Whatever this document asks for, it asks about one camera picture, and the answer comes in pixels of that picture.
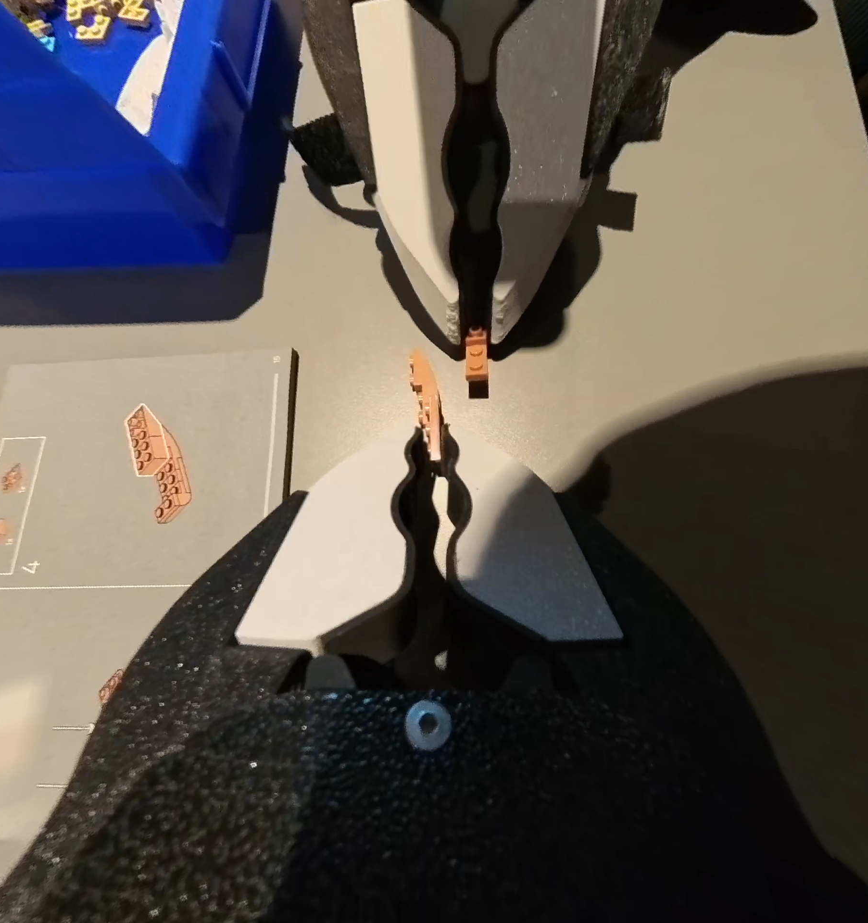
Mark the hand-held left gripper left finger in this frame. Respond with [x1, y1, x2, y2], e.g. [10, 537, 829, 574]
[233, 430, 426, 653]

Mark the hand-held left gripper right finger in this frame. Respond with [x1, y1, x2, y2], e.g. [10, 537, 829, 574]
[447, 435, 626, 643]

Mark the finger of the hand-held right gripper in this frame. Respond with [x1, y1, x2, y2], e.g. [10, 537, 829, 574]
[486, 0, 609, 343]
[351, 0, 481, 346]

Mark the orange toy brick plate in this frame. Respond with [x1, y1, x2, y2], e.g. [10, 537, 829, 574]
[408, 349, 454, 478]

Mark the small orange toy brick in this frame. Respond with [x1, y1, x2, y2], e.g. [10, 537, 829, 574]
[464, 326, 493, 399]

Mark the blue plastic bin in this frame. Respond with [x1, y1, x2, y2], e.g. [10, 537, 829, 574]
[0, 0, 306, 327]

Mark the pile of tan toy bricks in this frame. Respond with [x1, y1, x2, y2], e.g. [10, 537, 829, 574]
[23, 0, 151, 43]

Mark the grey desk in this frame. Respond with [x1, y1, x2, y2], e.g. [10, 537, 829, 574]
[0, 0, 868, 895]

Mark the grey instruction booklet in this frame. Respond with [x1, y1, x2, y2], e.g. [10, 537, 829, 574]
[0, 349, 299, 845]

